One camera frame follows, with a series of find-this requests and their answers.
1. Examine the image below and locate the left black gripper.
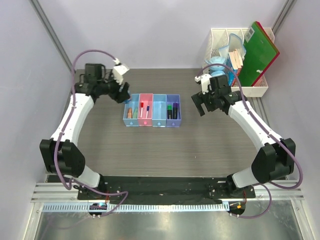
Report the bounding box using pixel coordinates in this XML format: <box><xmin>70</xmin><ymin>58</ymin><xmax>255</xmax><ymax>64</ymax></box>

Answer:
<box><xmin>97</xmin><ymin>71</ymin><xmax>131</xmax><ymax>104</ymax></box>

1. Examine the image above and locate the purple cap black highlighter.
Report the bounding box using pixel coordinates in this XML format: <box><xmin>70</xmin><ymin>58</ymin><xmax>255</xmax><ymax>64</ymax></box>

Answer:
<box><xmin>172</xmin><ymin>102</ymin><xmax>179</xmax><ymax>120</ymax></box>

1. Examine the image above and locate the purple drawer box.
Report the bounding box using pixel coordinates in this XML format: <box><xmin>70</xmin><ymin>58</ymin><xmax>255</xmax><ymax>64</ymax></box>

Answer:
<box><xmin>166</xmin><ymin>94</ymin><xmax>182</xmax><ymax>128</ymax></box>

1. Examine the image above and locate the green cap black highlighter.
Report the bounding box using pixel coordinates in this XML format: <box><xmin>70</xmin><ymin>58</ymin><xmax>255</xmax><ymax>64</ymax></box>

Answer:
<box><xmin>167</xmin><ymin>104</ymin><xmax>173</xmax><ymax>120</ymax></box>

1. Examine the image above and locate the blue white tape roll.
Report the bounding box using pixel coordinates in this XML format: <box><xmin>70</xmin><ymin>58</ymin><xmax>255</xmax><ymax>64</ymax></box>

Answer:
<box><xmin>118</xmin><ymin>82</ymin><xmax>131</xmax><ymax>104</ymax></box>

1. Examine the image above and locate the orange mini highlighter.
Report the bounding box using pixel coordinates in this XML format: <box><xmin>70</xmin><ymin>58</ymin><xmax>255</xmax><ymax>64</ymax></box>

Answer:
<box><xmin>127</xmin><ymin>107</ymin><xmax>133</xmax><ymax>119</ymax></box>

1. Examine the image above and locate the blue cap whiteboard marker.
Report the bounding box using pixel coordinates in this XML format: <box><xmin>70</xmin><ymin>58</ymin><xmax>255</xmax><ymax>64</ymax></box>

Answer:
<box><xmin>145</xmin><ymin>105</ymin><xmax>150</xmax><ymax>119</ymax></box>

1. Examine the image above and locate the light green mini highlighter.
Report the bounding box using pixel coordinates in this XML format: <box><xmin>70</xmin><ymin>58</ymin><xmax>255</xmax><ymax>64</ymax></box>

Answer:
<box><xmin>132</xmin><ymin>107</ymin><xmax>138</xmax><ymax>119</ymax></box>

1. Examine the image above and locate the light blue drawer box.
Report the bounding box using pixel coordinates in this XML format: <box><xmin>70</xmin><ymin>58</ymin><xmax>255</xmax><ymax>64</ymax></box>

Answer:
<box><xmin>123</xmin><ymin>93</ymin><xmax>140</xmax><ymax>127</ymax></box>

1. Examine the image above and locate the red cap whiteboard marker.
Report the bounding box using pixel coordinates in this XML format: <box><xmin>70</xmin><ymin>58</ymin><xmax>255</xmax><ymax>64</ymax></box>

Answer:
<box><xmin>139</xmin><ymin>102</ymin><xmax>144</xmax><ymax>118</ymax></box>

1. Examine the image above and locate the pink drawer box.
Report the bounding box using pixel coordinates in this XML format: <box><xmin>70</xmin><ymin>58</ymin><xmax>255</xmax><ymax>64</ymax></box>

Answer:
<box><xmin>138</xmin><ymin>93</ymin><xmax>153</xmax><ymax>127</ymax></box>

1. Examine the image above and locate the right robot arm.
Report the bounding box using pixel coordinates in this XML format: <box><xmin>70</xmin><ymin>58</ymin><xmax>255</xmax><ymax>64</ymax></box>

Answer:
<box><xmin>191</xmin><ymin>74</ymin><xmax>296</xmax><ymax>198</ymax></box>

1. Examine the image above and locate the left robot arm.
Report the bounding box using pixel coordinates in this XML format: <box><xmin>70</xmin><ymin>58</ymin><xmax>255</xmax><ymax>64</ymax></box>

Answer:
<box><xmin>39</xmin><ymin>62</ymin><xmax>131</xmax><ymax>200</ymax></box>

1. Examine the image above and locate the blue red card box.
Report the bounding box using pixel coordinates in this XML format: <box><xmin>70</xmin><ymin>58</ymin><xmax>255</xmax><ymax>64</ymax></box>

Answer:
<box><xmin>224</xmin><ymin>57</ymin><xmax>241</xmax><ymax>87</ymax></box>

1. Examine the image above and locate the white plastic organizer basket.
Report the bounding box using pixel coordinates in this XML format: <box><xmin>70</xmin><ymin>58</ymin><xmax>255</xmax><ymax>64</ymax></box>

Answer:
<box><xmin>202</xmin><ymin>28</ymin><xmax>269</xmax><ymax>98</ymax></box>

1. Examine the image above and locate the wooden sticks bundle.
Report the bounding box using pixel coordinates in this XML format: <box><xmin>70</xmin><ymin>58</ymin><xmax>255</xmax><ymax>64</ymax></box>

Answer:
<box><xmin>228</xmin><ymin>49</ymin><xmax>243</xmax><ymax>71</ymax></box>

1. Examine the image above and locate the clear blue zip bag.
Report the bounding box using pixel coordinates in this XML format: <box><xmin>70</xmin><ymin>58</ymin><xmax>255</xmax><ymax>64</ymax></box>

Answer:
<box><xmin>218</xmin><ymin>33</ymin><xmax>247</xmax><ymax>60</ymax></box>

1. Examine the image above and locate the green plastic folder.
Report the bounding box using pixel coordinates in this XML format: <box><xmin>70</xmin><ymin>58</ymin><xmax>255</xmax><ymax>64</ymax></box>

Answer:
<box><xmin>238</xmin><ymin>21</ymin><xmax>280</xmax><ymax>87</ymax></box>

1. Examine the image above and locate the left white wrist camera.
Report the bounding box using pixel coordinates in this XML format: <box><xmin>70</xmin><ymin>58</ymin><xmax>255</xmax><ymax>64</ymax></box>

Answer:
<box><xmin>112</xmin><ymin>63</ymin><xmax>130</xmax><ymax>85</ymax></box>

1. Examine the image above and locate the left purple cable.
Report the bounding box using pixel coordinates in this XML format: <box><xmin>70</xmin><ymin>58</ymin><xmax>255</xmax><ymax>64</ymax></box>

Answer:
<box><xmin>53</xmin><ymin>49</ymin><xmax>129</xmax><ymax>217</ymax></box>

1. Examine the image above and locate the purple cable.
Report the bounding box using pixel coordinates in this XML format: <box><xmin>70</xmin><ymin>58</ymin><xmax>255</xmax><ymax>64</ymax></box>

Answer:
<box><xmin>196</xmin><ymin>64</ymin><xmax>304</xmax><ymax>220</ymax></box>
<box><xmin>53</xmin><ymin>49</ymin><xmax>129</xmax><ymax>217</ymax></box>

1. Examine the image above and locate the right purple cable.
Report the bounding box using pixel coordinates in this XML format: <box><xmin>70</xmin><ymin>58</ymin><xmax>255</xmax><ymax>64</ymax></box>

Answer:
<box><xmin>196</xmin><ymin>64</ymin><xmax>304</xmax><ymax>220</ymax></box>

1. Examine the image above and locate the left corner aluminium post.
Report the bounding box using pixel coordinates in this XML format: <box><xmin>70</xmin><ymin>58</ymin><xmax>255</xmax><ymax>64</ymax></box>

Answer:
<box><xmin>29</xmin><ymin>0</ymin><xmax>72</xmax><ymax>72</ymax></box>

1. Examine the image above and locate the corner aluminium post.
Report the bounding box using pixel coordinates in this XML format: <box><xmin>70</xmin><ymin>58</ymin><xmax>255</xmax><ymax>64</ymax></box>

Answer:
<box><xmin>271</xmin><ymin>0</ymin><xmax>297</xmax><ymax>35</ymax></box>
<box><xmin>29</xmin><ymin>0</ymin><xmax>72</xmax><ymax>72</ymax></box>

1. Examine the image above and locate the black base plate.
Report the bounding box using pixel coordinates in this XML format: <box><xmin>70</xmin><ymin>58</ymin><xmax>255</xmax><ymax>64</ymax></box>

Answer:
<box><xmin>77</xmin><ymin>174</ymin><xmax>256</xmax><ymax>205</ymax></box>

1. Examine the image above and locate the slotted cable duct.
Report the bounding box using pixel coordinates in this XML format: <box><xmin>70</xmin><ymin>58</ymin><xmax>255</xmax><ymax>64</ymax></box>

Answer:
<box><xmin>42</xmin><ymin>202</ymin><xmax>230</xmax><ymax>213</ymax></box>

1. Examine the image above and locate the right corner aluminium post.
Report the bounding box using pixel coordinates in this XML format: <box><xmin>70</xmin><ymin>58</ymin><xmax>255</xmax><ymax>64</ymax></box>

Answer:
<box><xmin>271</xmin><ymin>0</ymin><xmax>297</xmax><ymax>35</ymax></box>

